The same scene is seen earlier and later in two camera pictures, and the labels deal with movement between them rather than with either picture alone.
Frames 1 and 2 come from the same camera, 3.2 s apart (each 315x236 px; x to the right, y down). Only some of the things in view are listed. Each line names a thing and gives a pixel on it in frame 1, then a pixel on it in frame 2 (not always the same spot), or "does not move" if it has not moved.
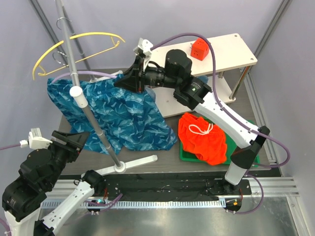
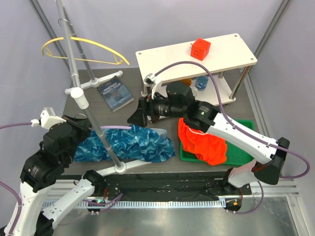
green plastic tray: x=186 y=156 does not move
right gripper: x=134 y=78 → x=147 y=103
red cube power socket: x=199 y=49 does not move
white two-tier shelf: x=232 y=58 does not move
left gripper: x=76 y=141 → x=84 y=124
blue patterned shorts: x=127 y=117 → x=138 y=143
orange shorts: x=207 y=141 does not move
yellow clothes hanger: x=75 y=36 → x=118 y=61
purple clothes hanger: x=97 y=73 → x=114 y=127
